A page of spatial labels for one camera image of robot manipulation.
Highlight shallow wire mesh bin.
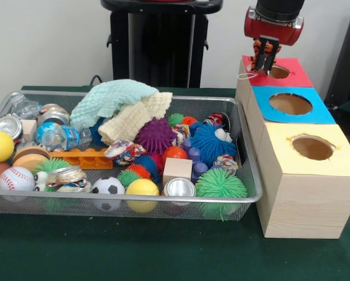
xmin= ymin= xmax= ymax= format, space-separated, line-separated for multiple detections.
xmin=0 ymin=90 xmax=263 ymax=221

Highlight blue globe ball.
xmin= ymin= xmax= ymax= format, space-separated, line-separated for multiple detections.
xmin=36 ymin=122 xmax=81 ymax=150

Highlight orange plastic block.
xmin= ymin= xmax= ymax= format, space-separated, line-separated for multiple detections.
xmin=49 ymin=148 xmax=114 ymax=170

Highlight colourful patterned cloth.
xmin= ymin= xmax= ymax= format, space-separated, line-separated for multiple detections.
xmin=104 ymin=139 xmax=147 ymax=166

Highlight dark blue spiky ball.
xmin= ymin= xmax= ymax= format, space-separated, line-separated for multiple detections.
xmin=190 ymin=121 xmax=237 ymax=167

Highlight mint green cloth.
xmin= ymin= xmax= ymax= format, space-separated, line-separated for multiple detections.
xmin=70 ymin=79 xmax=159 ymax=131

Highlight purple spiky toy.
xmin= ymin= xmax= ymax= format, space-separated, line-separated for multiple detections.
xmin=135 ymin=117 xmax=177 ymax=156

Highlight plain green spiky ball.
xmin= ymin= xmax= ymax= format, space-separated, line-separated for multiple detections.
xmin=195 ymin=168 xmax=248 ymax=220

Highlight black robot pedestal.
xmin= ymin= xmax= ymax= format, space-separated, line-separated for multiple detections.
xmin=101 ymin=0 xmax=224 ymax=88

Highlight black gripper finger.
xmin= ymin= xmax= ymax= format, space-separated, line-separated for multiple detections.
xmin=255 ymin=39 xmax=266 ymax=72
xmin=265 ymin=41 xmax=278 ymax=76

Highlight white baseball toy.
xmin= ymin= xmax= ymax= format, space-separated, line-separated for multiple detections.
xmin=0 ymin=167 xmax=36 ymax=192

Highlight pale wooden cube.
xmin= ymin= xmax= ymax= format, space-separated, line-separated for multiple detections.
xmin=162 ymin=157 xmax=193 ymax=186

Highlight orange striped tiger toy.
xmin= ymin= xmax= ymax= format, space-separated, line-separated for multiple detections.
xmin=238 ymin=38 xmax=282 ymax=80

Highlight small silver can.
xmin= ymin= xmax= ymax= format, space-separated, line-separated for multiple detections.
xmin=163 ymin=177 xmax=197 ymax=200

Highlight pale yellow cloth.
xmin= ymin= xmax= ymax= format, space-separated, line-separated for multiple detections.
xmin=98 ymin=92 xmax=173 ymax=146

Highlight wooden box three holes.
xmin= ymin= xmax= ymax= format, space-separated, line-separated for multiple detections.
xmin=236 ymin=56 xmax=350 ymax=239

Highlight black chair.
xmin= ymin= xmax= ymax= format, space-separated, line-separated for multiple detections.
xmin=324 ymin=6 xmax=350 ymax=115

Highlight black white soccer ball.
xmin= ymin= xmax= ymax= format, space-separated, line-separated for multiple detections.
xmin=91 ymin=177 xmax=126 ymax=211

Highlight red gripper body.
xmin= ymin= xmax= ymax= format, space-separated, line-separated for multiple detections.
xmin=243 ymin=13 xmax=304 ymax=47

